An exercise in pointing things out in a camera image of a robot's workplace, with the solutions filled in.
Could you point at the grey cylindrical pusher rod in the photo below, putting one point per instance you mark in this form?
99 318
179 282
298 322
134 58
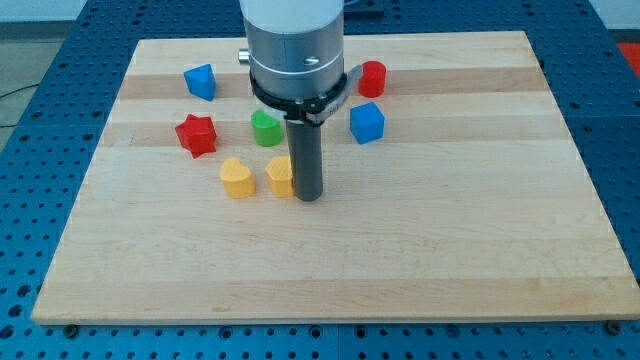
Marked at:
305 151

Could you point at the yellow hexagon block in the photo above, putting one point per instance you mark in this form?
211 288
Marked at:
280 176

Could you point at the blue triangular block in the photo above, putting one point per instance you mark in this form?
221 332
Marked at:
201 82

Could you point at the blue cube block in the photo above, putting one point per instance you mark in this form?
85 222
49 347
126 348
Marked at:
367 123

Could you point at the yellow heart block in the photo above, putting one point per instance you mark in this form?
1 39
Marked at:
237 179

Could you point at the red cylinder block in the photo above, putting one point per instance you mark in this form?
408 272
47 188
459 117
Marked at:
373 80

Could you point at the green half-round block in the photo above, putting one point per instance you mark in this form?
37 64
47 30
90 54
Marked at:
267 129

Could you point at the red star block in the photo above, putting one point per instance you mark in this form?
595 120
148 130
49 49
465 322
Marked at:
197 134

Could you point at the light wooden board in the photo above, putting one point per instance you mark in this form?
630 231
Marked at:
475 205

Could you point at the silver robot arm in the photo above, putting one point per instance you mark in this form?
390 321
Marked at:
295 46

